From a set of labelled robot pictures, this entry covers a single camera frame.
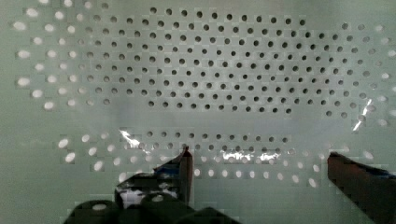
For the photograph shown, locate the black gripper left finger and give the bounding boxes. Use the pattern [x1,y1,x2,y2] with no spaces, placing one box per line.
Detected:
[114,146,193,209]

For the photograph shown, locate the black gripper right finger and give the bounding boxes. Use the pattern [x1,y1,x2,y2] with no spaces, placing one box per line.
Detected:
[327,152,396,224]

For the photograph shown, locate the green plastic strainer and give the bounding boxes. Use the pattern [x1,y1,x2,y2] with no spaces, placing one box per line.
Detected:
[1,0,395,224]

